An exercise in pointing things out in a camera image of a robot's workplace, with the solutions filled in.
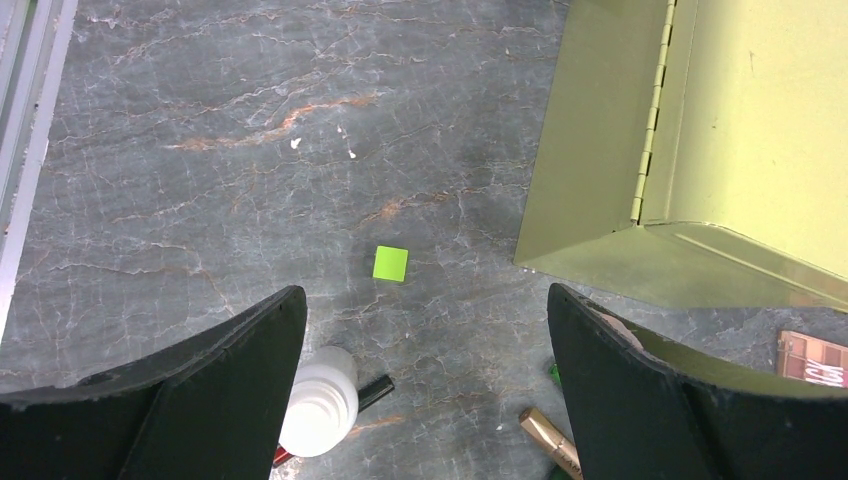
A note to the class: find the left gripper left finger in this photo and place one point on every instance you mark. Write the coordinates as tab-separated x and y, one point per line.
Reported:
208	407

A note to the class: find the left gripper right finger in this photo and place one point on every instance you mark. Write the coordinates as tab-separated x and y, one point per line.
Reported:
643	406

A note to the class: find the copper lipstick tube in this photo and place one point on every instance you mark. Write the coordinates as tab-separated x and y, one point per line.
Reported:
555	444

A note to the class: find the green makeup organizer box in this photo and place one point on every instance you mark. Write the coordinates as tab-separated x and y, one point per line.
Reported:
694	154

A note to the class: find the green tube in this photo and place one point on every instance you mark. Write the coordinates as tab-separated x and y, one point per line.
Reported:
554	374

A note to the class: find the white bottle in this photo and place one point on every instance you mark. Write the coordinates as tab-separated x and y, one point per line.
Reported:
323	403

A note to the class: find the eyeshadow palette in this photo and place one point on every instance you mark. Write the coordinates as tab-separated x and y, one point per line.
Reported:
810	359

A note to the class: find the small green cube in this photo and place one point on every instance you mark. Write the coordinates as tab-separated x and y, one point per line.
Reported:
390	263

